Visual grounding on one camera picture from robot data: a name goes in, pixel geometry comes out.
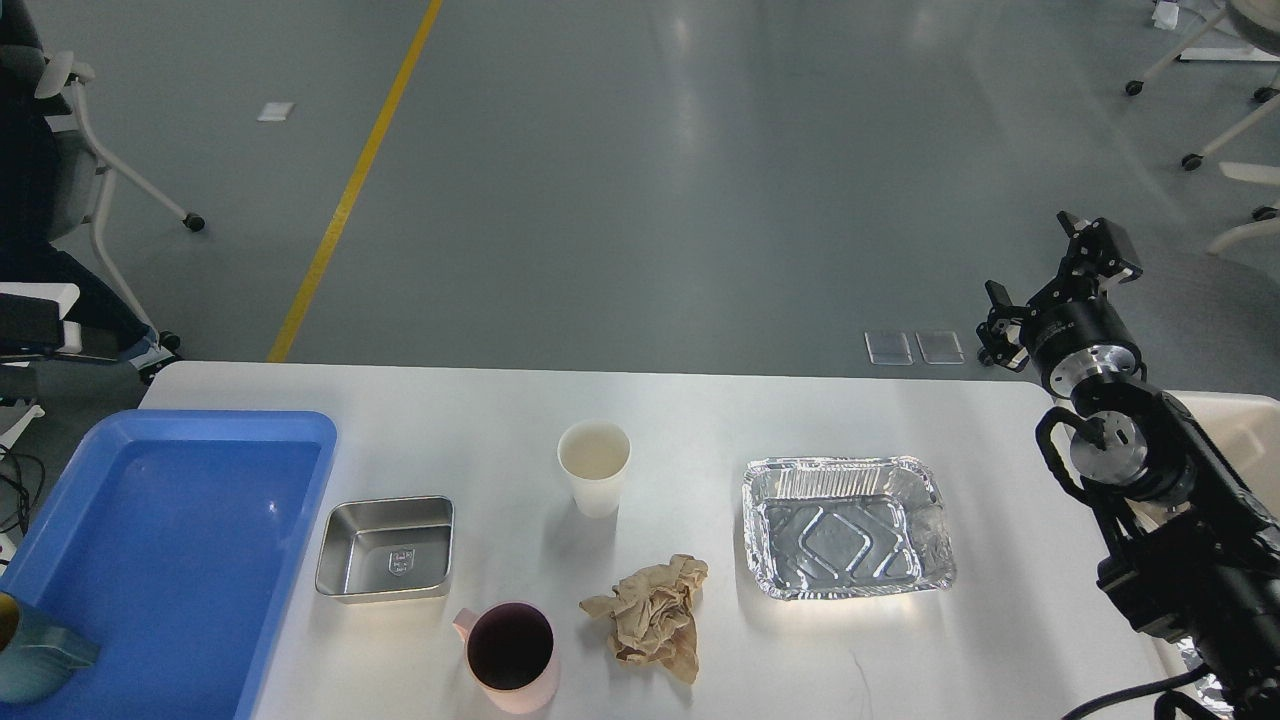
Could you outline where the white plastic bin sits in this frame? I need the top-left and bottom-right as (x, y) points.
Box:
(1151, 389), (1279, 719)

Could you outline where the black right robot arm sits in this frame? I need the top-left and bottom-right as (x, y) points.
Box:
(975, 211), (1279, 719)

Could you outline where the white paper cup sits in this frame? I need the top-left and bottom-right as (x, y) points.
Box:
(557, 420), (632, 519)

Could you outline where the seated person in black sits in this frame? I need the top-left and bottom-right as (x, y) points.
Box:
(1, 1), (180, 384)

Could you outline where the blue plastic tray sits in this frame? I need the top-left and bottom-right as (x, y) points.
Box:
(3, 410), (337, 719)

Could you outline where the aluminium foil container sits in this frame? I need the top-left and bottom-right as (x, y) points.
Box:
(741, 456), (957, 601)

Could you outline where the clear floor plate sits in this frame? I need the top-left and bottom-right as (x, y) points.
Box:
(864, 331), (914, 366)
(914, 331), (966, 365)

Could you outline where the crumpled foil in bin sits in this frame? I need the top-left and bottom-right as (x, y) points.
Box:
(1175, 641), (1236, 716)

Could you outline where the pink ribbed mug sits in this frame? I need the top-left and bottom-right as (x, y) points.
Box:
(452, 601), (561, 715)

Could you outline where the square stainless steel tray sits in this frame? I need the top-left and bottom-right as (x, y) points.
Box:
(314, 495), (454, 605)

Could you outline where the crumpled brown paper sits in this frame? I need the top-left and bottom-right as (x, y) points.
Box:
(579, 553), (709, 685)

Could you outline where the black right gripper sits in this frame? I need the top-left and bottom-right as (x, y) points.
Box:
(975, 211), (1144, 398)

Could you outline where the clear floor plate right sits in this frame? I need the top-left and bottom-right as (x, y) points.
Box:
(914, 331), (966, 365)

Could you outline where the grey office chair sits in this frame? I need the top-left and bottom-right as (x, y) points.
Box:
(1108, 252), (1279, 398)

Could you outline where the teal ceramic mug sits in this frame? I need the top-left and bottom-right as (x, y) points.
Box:
(1, 593), (100, 705)

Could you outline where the white side table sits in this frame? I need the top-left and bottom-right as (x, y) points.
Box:
(0, 283), (81, 446)

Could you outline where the clear floor plate left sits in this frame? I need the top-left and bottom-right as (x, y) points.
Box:
(864, 331), (914, 366)

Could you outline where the white chair legs background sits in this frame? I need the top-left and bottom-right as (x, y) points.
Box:
(1125, 0), (1280, 254)

